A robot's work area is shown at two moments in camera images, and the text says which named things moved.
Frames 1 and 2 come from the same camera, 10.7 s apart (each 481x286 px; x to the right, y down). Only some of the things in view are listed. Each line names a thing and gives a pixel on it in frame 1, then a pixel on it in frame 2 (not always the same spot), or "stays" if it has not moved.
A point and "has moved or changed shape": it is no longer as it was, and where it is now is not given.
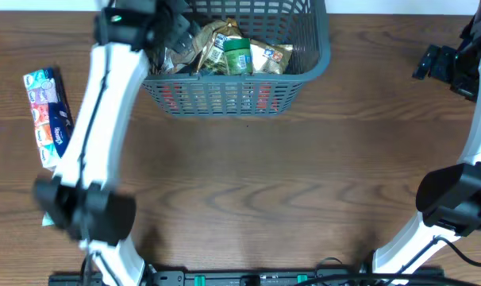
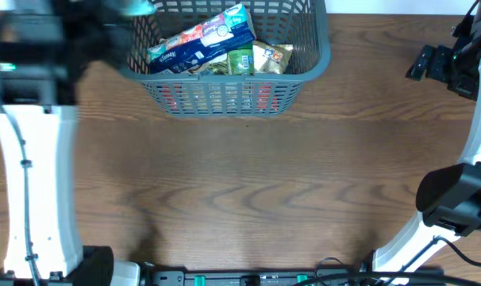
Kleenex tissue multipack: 51,113 has moved or changed shape
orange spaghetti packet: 221,97 stays
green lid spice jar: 238,56 stays
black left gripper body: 177,33 to 105,45
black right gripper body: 459,70 stays
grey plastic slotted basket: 304,24 stays
